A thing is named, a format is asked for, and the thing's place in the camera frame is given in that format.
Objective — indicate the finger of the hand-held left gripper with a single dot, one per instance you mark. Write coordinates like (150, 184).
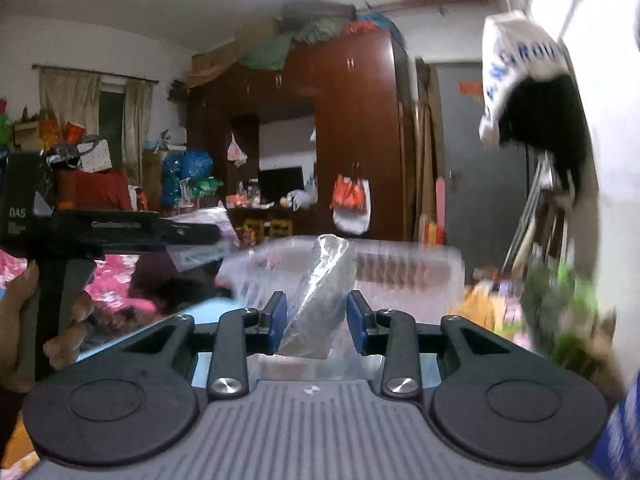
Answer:
(165, 235)

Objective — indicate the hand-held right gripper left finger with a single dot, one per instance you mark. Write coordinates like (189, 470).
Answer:
(280, 320)

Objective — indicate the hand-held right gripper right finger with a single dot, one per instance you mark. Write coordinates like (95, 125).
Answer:
(355, 320)

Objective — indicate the grey box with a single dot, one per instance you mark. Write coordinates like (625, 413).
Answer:
(320, 320)

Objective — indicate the white plastic basket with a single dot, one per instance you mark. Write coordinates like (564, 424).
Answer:
(400, 270)

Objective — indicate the person's left hand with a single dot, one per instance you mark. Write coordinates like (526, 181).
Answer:
(15, 320)

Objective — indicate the maroon clothes pile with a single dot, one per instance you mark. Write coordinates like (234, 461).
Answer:
(160, 280)

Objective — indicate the pink floral blanket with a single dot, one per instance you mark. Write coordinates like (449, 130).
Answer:
(112, 277)

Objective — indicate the blue plastic bag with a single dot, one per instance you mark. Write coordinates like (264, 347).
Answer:
(192, 165)

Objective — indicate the red cloth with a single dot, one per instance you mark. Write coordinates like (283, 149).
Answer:
(95, 190)

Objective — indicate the polka dot box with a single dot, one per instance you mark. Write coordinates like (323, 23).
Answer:
(97, 157)

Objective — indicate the beige curtain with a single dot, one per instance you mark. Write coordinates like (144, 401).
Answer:
(137, 130)
(70, 100)

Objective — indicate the pink and white plastic bag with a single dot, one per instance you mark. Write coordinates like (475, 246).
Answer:
(236, 152)

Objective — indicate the red and white hanging bag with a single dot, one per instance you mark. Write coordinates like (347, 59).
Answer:
(350, 195)

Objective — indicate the black monitor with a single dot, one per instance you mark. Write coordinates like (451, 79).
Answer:
(280, 185)

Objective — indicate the red paper cup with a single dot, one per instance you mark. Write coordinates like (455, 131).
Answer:
(75, 132)

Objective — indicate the wooden planks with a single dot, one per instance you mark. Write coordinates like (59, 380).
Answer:
(425, 160)

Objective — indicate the grey door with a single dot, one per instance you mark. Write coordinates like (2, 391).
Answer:
(465, 160)

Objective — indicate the brown wooden wardrobe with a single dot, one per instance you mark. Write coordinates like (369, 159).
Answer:
(360, 125)

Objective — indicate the green plastic bag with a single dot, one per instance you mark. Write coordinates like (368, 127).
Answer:
(560, 300)

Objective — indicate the metal crutches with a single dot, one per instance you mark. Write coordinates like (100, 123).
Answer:
(530, 210)

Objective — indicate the green cloth bundle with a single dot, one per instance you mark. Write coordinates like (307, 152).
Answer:
(270, 52)

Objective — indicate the brown paper bag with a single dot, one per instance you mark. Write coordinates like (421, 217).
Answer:
(600, 355)

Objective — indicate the red door sign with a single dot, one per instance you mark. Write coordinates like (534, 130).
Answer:
(470, 91)

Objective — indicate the blue shopping bag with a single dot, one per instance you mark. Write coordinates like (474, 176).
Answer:
(625, 440)

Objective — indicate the white and black jacket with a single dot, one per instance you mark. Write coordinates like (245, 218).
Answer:
(515, 50)

